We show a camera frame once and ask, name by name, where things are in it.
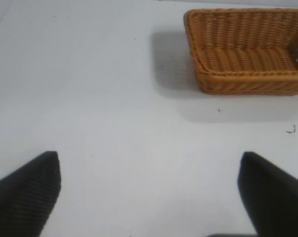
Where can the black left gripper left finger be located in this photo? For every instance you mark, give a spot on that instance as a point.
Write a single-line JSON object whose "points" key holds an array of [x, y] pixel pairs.
{"points": [[20, 200]]}

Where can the brown woven wicker basket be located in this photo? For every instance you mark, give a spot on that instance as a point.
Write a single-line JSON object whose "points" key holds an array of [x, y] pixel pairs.
{"points": [[242, 61]]}

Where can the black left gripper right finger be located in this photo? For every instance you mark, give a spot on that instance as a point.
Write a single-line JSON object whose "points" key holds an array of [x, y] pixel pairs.
{"points": [[274, 197]]}

